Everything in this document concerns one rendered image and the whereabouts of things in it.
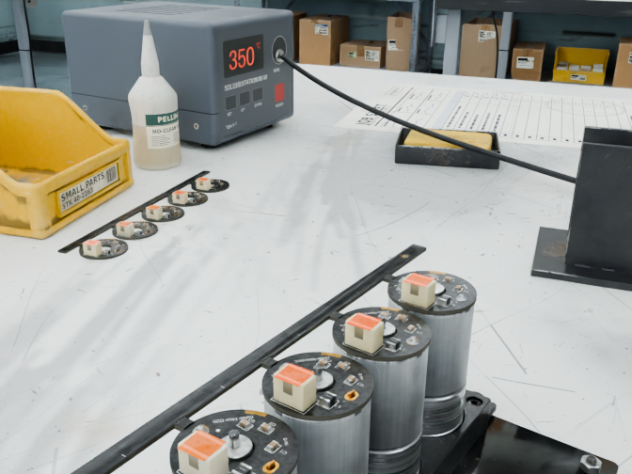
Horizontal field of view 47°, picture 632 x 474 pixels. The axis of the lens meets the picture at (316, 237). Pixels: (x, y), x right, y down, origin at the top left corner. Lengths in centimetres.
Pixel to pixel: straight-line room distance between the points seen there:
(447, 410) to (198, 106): 38
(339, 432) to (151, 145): 38
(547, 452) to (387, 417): 7
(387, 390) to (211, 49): 39
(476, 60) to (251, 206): 397
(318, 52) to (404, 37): 56
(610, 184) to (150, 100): 30
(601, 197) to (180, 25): 32
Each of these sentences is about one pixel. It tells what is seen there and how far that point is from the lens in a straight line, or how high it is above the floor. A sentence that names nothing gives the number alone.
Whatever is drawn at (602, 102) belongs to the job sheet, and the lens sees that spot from 79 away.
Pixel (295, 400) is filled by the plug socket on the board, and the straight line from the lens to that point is 15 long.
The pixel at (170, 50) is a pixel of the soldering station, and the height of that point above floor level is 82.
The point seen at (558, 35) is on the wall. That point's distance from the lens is 480.
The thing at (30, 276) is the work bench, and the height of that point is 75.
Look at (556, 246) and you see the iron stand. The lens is 40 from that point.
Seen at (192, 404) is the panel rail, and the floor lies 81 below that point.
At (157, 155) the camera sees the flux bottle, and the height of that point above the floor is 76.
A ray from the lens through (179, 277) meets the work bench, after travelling 36.
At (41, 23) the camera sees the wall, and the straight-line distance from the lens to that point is 637.
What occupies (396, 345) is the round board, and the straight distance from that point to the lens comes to 18.
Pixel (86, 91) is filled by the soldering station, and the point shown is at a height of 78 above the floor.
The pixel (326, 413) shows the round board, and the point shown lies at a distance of 15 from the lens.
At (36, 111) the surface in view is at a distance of 51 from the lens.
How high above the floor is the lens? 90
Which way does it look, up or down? 23 degrees down
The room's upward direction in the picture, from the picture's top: 1 degrees clockwise
